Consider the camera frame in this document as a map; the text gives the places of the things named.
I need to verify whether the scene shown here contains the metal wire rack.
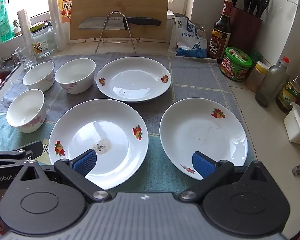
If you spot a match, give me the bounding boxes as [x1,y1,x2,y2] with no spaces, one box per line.
[94,11,138,54]

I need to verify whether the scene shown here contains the dark soy sauce bottle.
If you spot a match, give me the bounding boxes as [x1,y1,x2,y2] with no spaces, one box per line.
[207,0,234,60]

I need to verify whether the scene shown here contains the yellow label oil bottle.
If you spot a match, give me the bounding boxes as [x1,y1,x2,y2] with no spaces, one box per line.
[276,64,300,113]

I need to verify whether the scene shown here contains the bamboo cutting board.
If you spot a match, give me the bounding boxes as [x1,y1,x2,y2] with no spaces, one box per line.
[69,0,171,41]

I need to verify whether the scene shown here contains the grey checked towel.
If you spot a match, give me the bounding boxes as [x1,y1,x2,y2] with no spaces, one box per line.
[0,52,257,196]

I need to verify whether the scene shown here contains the yellow lidded spice jar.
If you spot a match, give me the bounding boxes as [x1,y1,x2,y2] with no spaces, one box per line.
[245,60,271,92]

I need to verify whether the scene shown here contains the blue white salt bag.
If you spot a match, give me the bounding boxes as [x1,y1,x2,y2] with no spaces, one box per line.
[169,12,208,58]

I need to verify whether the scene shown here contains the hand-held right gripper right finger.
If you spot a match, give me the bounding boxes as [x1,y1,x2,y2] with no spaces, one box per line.
[178,151,268,202]

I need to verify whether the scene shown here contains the clear bottle with red cap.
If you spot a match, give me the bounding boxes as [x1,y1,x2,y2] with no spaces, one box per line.
[255,56,290,108]

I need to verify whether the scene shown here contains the clear drinking glass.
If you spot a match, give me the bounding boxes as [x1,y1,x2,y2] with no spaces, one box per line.
[14,45,37,71]

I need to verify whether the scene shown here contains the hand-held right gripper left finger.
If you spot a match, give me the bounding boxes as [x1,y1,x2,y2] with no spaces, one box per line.
[20,149,112,204]

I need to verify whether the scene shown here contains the green lidded jar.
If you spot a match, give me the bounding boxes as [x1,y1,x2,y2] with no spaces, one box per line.
[250,50,264,66]

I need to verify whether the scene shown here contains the stack of clear plastic cups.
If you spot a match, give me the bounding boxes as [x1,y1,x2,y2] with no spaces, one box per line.
[46,0,67,52]
[17,9,32,48]

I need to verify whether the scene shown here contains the white plastic box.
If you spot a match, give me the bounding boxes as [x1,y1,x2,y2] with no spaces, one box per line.
[283,102,300,148]

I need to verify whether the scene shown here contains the white fruit print plate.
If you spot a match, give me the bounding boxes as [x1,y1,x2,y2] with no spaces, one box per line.
[96,57,171,103]
[48,99,149,190]
[159,98,248,181]

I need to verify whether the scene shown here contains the small potted plant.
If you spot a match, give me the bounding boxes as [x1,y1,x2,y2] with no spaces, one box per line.
[12,19,22,36]

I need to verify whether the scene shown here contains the black handled kitchen knife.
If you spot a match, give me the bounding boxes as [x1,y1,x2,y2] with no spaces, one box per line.
[77,16,163,30]

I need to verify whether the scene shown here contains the glass jar with lid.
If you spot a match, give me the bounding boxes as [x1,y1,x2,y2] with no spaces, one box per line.
[29,22,57,58]

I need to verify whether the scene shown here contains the white floral bowl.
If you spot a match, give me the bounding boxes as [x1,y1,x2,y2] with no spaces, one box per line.
[22,61,55,92]
[6,89,46,133]
[54,58,96,94]

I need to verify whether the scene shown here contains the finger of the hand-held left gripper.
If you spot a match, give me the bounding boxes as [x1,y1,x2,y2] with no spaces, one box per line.
[0,141,44,167]

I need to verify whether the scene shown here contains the green lidded sauce tub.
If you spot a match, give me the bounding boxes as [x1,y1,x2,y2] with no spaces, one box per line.
[220,47,253,82]

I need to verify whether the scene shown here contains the green soap bottle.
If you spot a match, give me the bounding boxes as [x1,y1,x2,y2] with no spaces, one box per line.
[0,0,13,43]

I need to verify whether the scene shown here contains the orange oil bottle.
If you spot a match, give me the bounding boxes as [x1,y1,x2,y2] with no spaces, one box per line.
[57,0,74,24]

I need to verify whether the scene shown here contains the brown knife block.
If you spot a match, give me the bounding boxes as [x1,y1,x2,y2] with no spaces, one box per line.
[227,7,264,54]

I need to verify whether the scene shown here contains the black kitchen scissors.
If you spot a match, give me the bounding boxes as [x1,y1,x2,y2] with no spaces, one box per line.
[255,0,271,18]

